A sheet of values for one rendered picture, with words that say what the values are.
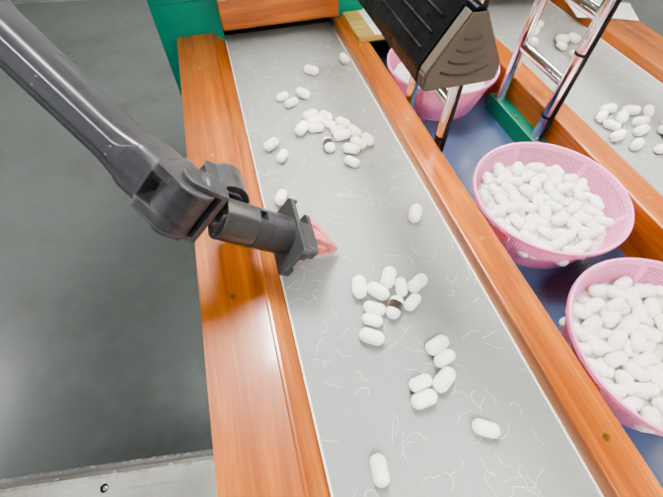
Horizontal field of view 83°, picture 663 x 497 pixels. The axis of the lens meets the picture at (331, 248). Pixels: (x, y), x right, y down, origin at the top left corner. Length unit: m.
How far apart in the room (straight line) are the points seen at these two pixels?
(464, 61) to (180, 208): 0.33
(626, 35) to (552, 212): 0.68
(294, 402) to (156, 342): 1.01
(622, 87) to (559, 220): 0.50
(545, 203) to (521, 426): 0.40
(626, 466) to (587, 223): 0.39
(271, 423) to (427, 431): 0.19
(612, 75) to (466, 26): 0.86
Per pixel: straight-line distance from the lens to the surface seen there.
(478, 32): 0.40
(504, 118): 1.02
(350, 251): 0.62
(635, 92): 1.19
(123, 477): 0.86
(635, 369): 0.67
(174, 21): 1.17
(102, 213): 1.91
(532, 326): 0.60
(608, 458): 0.58
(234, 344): 0.54
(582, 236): 0.77
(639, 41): 1.35
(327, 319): 0.56
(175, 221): 0.47
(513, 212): 0.75
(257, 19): 1.11
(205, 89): 0.96
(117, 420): 1.43
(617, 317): 0.70
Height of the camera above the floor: 1.25
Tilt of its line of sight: 55 degrees down
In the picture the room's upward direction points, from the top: straight up
